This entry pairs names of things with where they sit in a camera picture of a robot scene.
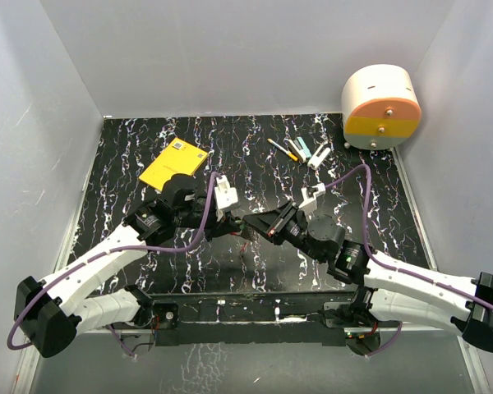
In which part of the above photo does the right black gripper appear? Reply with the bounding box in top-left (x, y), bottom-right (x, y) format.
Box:
top-left (244, 199), bottom-right (327, 264)

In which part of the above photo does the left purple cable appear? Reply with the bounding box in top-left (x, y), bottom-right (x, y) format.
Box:
top-left (6, 170), bottom-right (225, 362)

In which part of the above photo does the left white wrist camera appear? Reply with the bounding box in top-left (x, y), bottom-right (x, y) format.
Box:
top-left (214, 175), bottom-right (240, 221)

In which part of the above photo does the yellow notebook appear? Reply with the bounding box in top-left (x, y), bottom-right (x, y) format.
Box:
top-left (139, 138), bottom-right (208, 191)

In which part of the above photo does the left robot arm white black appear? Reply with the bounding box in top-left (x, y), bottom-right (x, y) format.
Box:
top-left (7, 172), bottom-right (243, 358)

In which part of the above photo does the light blue marker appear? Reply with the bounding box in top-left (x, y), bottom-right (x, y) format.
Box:
top-left (288, 137), bottom-right (311, 163)

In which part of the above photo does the round pastel drawer cabinet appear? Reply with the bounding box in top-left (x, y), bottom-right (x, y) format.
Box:
top-left (341, 64), bottom-right (422, 150)

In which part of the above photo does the yellow white pen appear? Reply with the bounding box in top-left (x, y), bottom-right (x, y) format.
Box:
top-left (268, 139), bottom-right (299, 162)

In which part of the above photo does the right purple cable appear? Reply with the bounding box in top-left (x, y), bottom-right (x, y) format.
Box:
top-left (323, 163), bottom-right (493, 358)

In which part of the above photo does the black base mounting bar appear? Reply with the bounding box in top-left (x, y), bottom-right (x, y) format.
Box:
top-left (106, 291), bottom-right (399, 350)

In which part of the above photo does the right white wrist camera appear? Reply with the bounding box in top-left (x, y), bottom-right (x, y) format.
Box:
top-left (299, 182), bottom-right (325, 217)

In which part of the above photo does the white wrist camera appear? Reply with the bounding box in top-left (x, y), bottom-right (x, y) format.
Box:
top-left (214, 175), bottom-right (240, 221)
top-left (299, 182), bottom-right (325, 217)

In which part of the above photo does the purple cable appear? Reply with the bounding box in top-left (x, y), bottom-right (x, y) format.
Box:
top-left (323, 163), bottom-right (493, 358)
top-left (6, 170), bottom-right (225, 362)

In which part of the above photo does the white clip tool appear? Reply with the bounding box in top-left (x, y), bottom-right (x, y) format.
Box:
top-left (307, 144), bottom-right (331, 171)

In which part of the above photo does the aluminium frame rail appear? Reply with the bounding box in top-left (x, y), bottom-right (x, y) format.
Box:
top-left (12, 299), bottom-right (157, 394)

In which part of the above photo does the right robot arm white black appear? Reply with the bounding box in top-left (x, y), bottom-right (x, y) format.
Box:
top-left (243, 202), bottom-right (493, 353)

